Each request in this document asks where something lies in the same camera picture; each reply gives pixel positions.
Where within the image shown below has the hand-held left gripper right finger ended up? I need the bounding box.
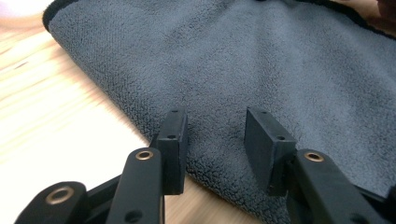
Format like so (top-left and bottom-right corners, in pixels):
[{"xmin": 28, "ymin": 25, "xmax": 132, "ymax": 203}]
[{"xmin": 244, "ymin": 106, "xmax": 390, "ymax": 224}]

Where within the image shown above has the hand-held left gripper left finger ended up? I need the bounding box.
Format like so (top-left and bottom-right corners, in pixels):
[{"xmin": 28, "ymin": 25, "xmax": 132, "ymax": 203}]
[{"xmin": 106, "ymin": 106, "xmax": 190, "ymax": 224}]

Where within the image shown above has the dark grey towel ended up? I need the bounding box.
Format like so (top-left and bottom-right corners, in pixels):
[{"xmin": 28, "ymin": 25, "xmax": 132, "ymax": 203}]
[{"xmin": 42, "ymin": 0, "xmax": 396, "ymax": 224}]

